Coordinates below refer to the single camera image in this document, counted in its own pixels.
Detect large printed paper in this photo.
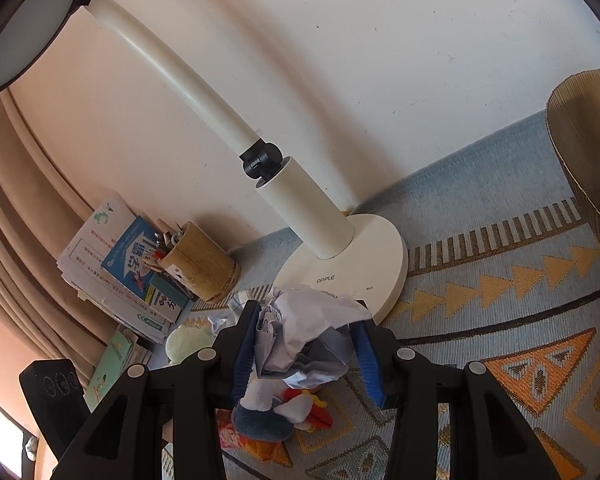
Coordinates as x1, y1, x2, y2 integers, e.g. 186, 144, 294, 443
239, 285, 372, 412

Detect pastel caterpillar plush toy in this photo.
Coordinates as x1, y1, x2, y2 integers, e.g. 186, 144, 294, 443
164, 325, 213, 365

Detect stack of books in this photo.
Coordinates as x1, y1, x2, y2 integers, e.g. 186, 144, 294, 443
56, 196, 194, 413

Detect white blue duck plush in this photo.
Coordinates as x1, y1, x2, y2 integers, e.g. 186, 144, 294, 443
232, 377, 334, 442

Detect orange red patterned cloth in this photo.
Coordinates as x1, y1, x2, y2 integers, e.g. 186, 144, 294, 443
215, 410, 294, 468

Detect patterned woven tablecloth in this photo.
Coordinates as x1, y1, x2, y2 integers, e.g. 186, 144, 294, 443
159, 109, 600, 480

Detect beige curtain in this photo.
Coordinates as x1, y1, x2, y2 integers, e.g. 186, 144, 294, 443
0, 90, 118, 384

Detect pens and pencils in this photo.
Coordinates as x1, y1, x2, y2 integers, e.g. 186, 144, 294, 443
142, 218, 185, 273

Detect bamboo pen holder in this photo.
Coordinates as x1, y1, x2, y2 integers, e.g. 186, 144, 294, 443
159, 222, 242, 304

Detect gold ribbed bowl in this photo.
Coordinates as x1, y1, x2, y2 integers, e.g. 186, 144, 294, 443
545, 69, 600, 243

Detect cream desk lamp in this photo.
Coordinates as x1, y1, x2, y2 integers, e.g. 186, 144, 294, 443
0, 0, 408, 323

